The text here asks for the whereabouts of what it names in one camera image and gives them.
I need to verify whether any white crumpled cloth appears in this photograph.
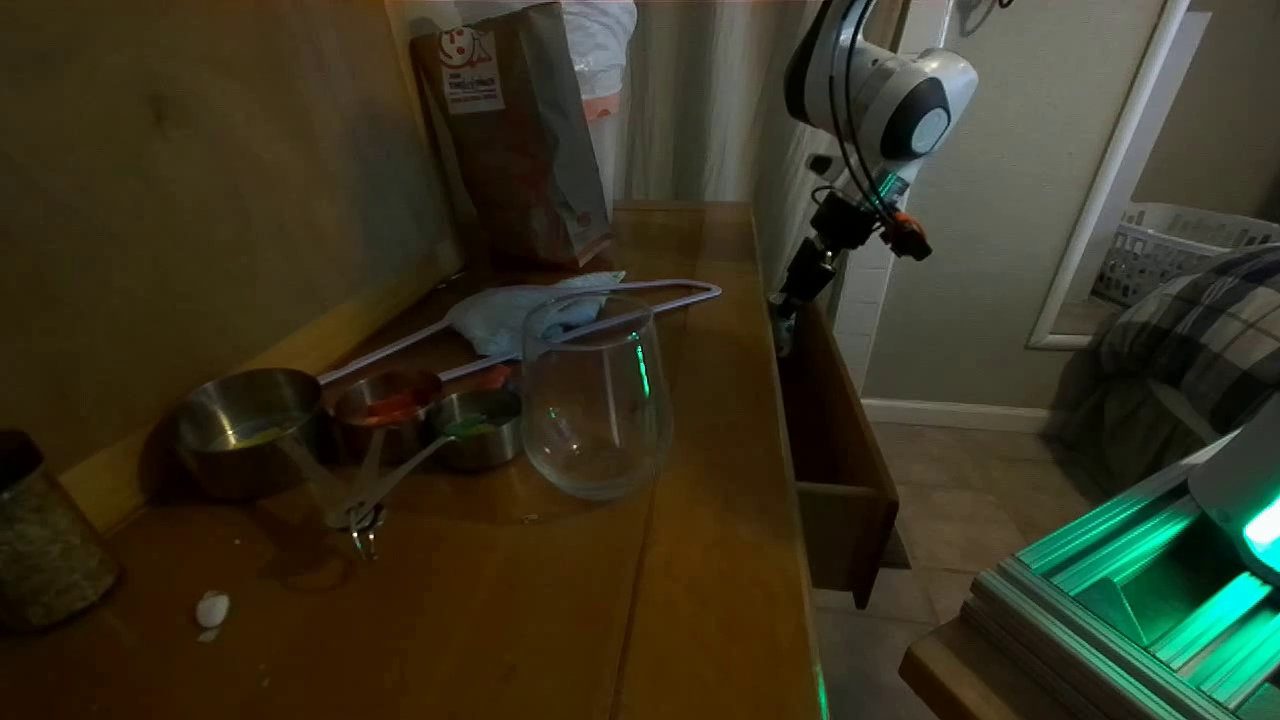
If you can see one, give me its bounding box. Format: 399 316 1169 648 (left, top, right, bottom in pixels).
444 268 628 360

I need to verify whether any wooden pine dresser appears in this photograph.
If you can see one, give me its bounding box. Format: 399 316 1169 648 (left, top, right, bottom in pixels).
0 195 832 720

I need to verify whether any brown paper bag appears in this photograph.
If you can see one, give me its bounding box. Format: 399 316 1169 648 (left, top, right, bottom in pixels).
404 0 620 274

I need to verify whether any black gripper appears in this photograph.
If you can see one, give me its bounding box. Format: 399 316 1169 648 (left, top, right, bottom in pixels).
776 187 881 324

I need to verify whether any clear glass tumbler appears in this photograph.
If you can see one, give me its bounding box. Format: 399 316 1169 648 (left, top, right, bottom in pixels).
518 294 675 509

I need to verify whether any wooden dresser drawer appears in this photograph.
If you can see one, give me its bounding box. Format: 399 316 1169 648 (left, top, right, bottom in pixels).
767 298 903 614

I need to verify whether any white laundry basket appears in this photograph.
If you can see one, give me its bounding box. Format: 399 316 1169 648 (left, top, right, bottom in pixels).
1087 195 1280 313

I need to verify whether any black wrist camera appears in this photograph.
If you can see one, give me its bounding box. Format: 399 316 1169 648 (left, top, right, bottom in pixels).
871 204 935 268

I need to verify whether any wooden backboard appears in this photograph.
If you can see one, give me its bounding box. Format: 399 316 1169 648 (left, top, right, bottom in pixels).
0 0 463 534

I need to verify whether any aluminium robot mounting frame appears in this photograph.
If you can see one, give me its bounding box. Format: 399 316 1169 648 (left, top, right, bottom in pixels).
898 451 1280 720

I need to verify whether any large steel measuring cup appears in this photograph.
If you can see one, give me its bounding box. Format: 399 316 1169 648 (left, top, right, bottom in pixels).
174 369 389 556

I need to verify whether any plaid blanket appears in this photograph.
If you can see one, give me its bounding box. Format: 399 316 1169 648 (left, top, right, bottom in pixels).
1046 245 1280 485

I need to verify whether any white framed mirror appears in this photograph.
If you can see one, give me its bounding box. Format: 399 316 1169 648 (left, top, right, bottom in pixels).
1026 0 1196 351

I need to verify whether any medium steel measuring cup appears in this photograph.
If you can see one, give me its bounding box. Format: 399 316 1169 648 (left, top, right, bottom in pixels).
323 369 450 553

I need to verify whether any small steel measuring cup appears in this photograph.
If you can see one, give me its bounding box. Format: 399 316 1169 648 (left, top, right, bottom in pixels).
323 384 529 536

